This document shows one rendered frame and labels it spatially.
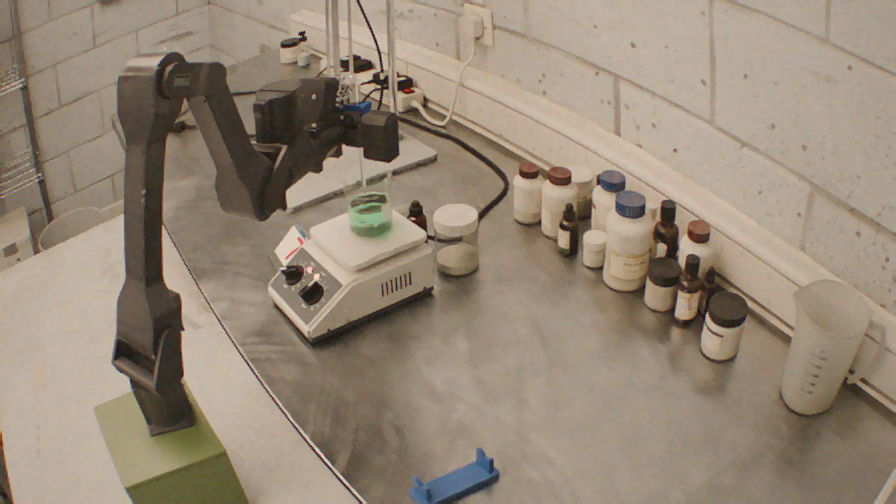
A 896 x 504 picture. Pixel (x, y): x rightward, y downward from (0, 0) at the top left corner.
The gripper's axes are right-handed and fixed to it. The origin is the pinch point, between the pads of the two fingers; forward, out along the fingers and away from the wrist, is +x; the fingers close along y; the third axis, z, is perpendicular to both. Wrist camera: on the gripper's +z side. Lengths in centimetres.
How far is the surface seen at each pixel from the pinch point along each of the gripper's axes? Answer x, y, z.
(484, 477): -27.6, -31.1, -25.1
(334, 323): -11.6, -2.3, -23.8
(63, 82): 81, 227, -35
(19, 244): 25, 207, -85
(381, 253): -3.7, -5.3, -17.2
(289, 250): 0.3, 14.1, -24.1
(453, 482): -29.8, -28.4, -25.1
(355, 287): -8.2, -3.9, -19.9
